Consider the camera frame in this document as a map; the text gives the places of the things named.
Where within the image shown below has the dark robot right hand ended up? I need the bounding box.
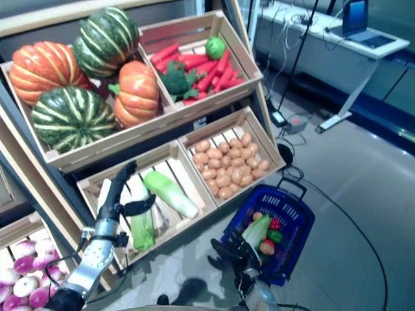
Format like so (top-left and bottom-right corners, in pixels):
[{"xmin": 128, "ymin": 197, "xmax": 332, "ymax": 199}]
[{"xmin": 207, "ymin": 231, "xmax": 263, "ymax": 280}]

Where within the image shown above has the dark robot left hand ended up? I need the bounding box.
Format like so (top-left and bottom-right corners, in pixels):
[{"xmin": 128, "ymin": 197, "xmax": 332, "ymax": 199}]
[{"xmin": 96, "ymin": 160, "xmax": 157, "ymax": 227}]

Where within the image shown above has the napa cabbage with dark leaves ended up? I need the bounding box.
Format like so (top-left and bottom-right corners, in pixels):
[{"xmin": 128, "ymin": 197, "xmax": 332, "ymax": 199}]
[{"xmin": 128, "ymin": 181, "xmax": 157, "ymax": 252}]

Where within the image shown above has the blue plastic shopping basket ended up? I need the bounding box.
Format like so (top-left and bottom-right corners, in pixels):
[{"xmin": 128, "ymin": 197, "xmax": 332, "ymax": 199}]
[{"xmin": 222, "ymin": 183, "xmax": 316, "ymax": 286}]

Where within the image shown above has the small napa cabbage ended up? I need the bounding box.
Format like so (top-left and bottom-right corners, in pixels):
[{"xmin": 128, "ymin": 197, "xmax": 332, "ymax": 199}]
[{"xmin": 241, "ymin": 214, "xmax": 272, "ymax": 251}]

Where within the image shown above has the large wooden pumpkin crate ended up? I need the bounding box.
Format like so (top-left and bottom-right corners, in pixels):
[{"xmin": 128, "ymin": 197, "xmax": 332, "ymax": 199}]
[{"xmin": 0, "ymin": 48, "xmax": 178, "ymax": 173}]

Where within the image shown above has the napa cabbage with pale stem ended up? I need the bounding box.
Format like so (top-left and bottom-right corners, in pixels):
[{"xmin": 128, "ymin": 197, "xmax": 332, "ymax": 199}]
[{"xmin": 142, "ymin": 170, "xmax": 200, "ymax": 220}]

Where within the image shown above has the wooden cabbage crate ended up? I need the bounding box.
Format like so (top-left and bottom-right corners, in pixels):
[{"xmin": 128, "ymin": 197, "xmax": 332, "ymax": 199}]
[{"xmin": 76, "ymin": 140, "xmax": 219, "ymax": 271}]

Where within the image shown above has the purple white turnip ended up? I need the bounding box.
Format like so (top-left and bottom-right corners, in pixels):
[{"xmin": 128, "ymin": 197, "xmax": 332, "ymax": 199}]
[
  {"xmin": 13, "ymin": 255, "xmax": 35, "ymax": 275},
  {"xmin": 13, "ymin": 240, "xmax": 36, "ymax": 260},
  {"xmin": 32, "ymin": 253, "xmax": 56, "ymax": 271},
  {"xmin": 34, "ymin": 238, "xmax": 54, "ymax": 255},
  {"xmin": 2, "ymin": 295, "xmax": 29, "ymax": 311},
  {"xmin": 0, "ymin": 268, "xmax": 20, "ymax": 286},
  {"xmin": 47, "ymin": 265, "xmax": 69, "ymax": 283},
  {"xmin": 28, "ymin": 287, "xmax": 51, "ymax": 308},
  {"xmin": 0, "ymin": 283, "xmax": 14, "ymax": 304},
  {"xmin": 12, "ymin": 276, "xmax": 40, "ymax": 299}
]

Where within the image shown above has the flat green striped pumpkin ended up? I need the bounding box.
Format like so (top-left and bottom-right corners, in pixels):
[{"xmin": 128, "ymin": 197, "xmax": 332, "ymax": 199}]
[{"xmin": 30, "ymin": 85, "xmax": 118, "ymax": 155}]

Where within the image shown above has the wooden turnip crate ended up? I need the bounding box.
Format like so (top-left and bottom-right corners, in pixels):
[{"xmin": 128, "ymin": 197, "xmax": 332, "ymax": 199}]
[{"xmin": 0, "ymin": 212, "xmax": 113, "ymax": 311}]

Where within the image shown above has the small orange striped pumpkin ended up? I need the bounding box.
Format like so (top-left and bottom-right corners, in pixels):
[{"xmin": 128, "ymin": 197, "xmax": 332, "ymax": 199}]
[{"xmin": 108, "ymin": 60, "xmax": 162, "ymax": 129}]

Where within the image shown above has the black round floor object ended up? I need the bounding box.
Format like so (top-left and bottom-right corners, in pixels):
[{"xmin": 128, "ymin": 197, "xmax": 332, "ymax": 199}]
[{"xmin": 276, "ymin": 143, "xmax": 295, "ymax": 168}]

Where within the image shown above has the wooden potato crate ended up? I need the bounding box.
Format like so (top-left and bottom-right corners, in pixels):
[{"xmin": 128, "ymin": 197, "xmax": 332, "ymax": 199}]
[{"xmin": 177, "ymin": 106, "xmax": 287, "ymax": 209}]

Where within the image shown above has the green broccoli head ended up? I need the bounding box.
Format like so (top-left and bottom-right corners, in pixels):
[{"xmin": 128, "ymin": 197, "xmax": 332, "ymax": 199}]
[{"xmin": 158, "ymin": 60, "xmax": 199, "ymax": 103}]

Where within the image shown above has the black power adapter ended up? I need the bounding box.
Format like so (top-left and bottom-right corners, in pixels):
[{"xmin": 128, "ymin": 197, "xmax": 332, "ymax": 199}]
[{"xmin": 271, "ymin": 111, "xmax": 288, "ymax": 128}]

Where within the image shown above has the gray box with red button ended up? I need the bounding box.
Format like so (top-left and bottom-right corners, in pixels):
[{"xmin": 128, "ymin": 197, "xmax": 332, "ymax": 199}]
[{"xmin": 286, "ymin": 114, "xmax": 309, "ymax": 135}]

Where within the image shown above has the large orange striped pumpkin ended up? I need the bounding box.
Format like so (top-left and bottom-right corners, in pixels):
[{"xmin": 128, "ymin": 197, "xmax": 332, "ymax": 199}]
[{"xmin": 8, "ymin": 41, "xmax": 89, "ymax": 108}]

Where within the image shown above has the tall green striped pumpkin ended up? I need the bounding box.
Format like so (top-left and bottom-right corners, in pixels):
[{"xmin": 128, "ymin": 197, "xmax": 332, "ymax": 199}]
[{"xmin": 71, "ymin": 6, "xmax": 141, "ymax": 79}]

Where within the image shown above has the round light green vegetable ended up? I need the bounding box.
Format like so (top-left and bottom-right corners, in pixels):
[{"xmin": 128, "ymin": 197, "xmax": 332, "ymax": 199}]
[{"xmin": 204, "ymin": 36, "xmax": 227, "ymax": 61}]

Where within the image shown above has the wooden carrot crate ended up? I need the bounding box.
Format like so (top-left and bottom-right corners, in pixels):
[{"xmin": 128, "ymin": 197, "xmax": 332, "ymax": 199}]
[{"xmin": 137, "ymin": 9, "xmax": 265, "ymax": 115}]

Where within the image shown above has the black tripod pole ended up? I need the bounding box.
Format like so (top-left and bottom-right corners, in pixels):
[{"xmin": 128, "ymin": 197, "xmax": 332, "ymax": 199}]
[{"xmin": 278, "ymin": 0, "xmax": 321, "ymax": 111}]

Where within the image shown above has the white standing desk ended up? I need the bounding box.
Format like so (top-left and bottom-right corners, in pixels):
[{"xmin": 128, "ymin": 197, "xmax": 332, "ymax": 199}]
[{"xmin": 314, "ymin": 25, "xmax": 411, "ymax": 135}]

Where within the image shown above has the open laptop computer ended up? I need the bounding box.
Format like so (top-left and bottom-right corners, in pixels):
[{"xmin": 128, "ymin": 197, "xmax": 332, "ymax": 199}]
[{"xmin": 340, "ymin": 0, "xmax": 397, "ymax": 50}]

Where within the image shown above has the wooden display shelf frame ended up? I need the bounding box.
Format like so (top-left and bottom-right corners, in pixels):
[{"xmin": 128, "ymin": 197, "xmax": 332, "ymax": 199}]
[{"xmin": 0, "ymin": 0, "xmax": 287, "ymax": 292}]

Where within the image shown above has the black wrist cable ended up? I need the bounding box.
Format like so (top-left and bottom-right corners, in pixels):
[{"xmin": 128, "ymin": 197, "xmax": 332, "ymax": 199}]
[{"xmin": 44, "ymin": 235, "xmax": 99, "ymax": 293}]

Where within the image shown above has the black basket handle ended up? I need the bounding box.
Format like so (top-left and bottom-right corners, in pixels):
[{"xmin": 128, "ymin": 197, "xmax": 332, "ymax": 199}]
[{"xmin": 276, "ymin": 177, "xmax": 307, "ymax": 202}]

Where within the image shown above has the long black floor cable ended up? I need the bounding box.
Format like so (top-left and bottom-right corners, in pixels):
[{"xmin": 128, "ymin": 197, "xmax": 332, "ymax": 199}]
[{"xmin": 282, "ymin": 167, "xmax": 389, "ymax": 311}]

